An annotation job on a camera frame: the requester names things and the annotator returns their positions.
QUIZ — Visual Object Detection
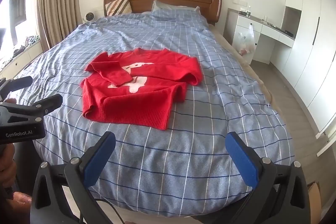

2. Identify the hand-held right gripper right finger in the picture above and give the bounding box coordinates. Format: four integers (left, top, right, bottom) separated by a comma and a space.
225, 131, 311, 224

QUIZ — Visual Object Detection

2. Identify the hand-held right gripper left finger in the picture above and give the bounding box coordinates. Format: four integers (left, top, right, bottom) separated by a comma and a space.
31, 131, 116, 224

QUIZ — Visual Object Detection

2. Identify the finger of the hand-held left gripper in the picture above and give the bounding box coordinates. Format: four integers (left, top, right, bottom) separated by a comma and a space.
0, 76, 33, 101
0, 94, 63, 125

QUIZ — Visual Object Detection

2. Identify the red knitted sweater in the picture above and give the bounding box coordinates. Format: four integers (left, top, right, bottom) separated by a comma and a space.
80, 47, 202, 131

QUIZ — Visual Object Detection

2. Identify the person's left hand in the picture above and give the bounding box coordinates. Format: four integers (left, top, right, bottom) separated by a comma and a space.
0, 145, 18, 173

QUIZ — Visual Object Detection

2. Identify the window bench cabinet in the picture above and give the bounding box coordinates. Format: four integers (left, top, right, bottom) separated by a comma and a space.
0, 40, 44, 79

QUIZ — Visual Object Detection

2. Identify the pile of small cloths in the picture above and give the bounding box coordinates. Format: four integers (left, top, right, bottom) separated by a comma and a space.
12, 35, 41, 55

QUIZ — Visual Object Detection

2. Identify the blue checked duvet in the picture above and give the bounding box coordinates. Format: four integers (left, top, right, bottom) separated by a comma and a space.
12, 13, 294, 218

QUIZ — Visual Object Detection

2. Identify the cardboard box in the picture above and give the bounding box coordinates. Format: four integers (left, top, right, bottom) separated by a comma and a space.
307, 181, 323, 203

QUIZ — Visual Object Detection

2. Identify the window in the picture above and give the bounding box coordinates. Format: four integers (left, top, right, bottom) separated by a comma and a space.
0, 0, 29, 39

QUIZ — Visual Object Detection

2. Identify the clear plastic bag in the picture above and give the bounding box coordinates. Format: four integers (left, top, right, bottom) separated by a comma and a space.
232, 22, 256, 56

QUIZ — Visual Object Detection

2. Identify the striped pillow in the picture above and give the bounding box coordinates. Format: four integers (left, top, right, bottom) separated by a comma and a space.
105, 0, 132, 17

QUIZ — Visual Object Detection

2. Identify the white wardrobe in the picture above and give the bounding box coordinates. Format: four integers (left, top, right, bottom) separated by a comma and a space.
270, 0, 336, 157

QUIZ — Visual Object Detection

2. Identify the white desk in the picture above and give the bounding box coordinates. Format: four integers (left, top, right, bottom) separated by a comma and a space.
223, 7, 296, 65

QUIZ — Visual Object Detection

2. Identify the blue checked pillow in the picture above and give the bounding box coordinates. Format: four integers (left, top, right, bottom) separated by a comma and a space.
151, 0, 209, 30

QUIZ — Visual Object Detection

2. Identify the black cable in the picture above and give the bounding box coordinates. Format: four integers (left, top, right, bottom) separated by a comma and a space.
79, 198, 126, 224

